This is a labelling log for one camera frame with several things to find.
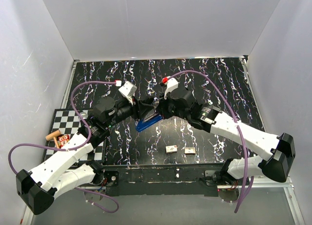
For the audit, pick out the white staple box left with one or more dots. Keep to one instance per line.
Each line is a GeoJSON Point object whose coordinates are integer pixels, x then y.
{"type": "Point", "coordinates": [171, 149]}

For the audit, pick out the red owl toy block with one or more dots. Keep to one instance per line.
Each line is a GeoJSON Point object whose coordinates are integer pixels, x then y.
{"type": "Point", "coordinates": [63, 140]}

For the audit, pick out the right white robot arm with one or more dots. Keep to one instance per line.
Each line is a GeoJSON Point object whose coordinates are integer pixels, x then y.
{"type": "Point", "coordinates": [274, 153]}

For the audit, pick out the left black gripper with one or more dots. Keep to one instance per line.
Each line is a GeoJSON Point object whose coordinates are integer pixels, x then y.
{"type": "Point", "coordinates": [140, 109]}

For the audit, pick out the blue black stapler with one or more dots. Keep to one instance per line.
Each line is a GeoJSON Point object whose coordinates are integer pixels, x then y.
{"type": "Point", "coordinates": [144, 124]}

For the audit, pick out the silver metal knob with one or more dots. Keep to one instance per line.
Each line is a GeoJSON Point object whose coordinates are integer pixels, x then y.
{"type": "Point", "coordinates": [83, 116]}

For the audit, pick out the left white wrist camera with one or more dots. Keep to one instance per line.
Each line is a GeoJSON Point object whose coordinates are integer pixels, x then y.
{"type": "Point", "coordinates": [127, 91]}

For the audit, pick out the black white checkerboard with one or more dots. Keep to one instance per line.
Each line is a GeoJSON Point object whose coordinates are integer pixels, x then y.
{"type": "Point", "coordinates": [67, 123]}

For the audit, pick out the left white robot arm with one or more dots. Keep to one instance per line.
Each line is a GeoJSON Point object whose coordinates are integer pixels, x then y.
{"type": "Point", "coordinates": [41, 185]}

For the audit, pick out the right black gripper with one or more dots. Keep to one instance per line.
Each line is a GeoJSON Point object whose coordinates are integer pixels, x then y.
{"type": "Point", "coordinates": [161, 108]}

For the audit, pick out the wooden toy hammer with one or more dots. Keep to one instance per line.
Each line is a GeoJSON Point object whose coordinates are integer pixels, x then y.
{"type": "Point", "coordinates": [53, 136]}

